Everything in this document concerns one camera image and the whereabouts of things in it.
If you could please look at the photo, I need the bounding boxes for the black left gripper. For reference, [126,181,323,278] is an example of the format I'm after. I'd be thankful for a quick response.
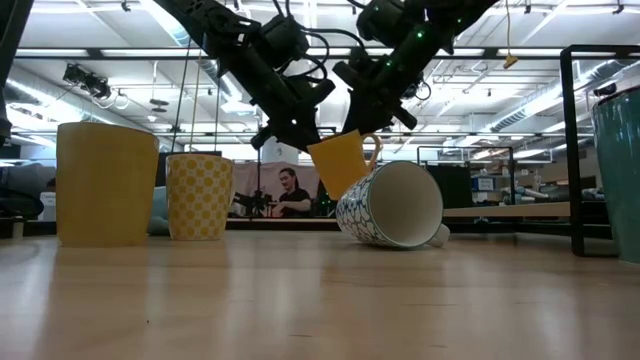
[249,64,337,150]

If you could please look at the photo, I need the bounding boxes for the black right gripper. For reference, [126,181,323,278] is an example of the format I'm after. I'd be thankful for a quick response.
[332,54,419,135]

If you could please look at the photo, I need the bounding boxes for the small plain yellow mug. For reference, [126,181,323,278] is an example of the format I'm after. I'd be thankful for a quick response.
[306,128,384,202]

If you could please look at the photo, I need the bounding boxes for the blue white patterned mug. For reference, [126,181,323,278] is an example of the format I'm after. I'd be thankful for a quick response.
[335,159,451,250]

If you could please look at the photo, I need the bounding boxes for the yellow polka dot mug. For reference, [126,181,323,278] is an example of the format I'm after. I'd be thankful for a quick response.
[165,153,236,242]

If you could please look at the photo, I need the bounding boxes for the large mustard yellow mug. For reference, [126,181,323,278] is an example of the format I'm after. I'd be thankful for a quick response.
[55,121,160,248]

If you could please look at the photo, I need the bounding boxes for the teal mug brown rim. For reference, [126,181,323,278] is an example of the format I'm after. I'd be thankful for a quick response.
[591,85,640,266]

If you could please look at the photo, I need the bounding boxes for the white cylinder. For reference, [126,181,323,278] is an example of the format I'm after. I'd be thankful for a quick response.
[261,135,300,165]

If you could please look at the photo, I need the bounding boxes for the pink cloth curtain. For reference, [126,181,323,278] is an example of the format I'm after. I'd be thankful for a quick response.
[233,162,321,219]

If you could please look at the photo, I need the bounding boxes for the black ceiling spotlight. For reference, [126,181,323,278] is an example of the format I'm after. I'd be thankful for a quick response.
[62,63,87,85]
[84,74,114,100]

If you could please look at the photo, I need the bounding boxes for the black overhead beam light strips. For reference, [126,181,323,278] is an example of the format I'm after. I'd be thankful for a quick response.
[13,46,640,62]

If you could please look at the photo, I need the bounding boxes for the black background metal frame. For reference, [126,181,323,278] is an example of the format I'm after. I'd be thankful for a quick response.
[256,127,337,219]

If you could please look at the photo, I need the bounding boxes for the black hanging cable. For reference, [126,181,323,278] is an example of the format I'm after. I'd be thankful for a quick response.
[171,42,194,152]
[213,69,222,152]

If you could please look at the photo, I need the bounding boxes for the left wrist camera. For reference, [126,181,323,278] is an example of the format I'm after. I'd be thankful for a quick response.
[257,13,312,69]

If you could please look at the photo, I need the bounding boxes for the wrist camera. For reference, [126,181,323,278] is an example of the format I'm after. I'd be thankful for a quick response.
[257,13,312,69]
[354,0,407,45]

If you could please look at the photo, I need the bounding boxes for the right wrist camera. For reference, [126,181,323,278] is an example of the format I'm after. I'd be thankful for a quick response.
[354,0,407,45]

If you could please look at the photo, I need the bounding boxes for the black aluminium table frame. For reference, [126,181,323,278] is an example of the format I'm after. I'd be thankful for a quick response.
[0,217,616,240]

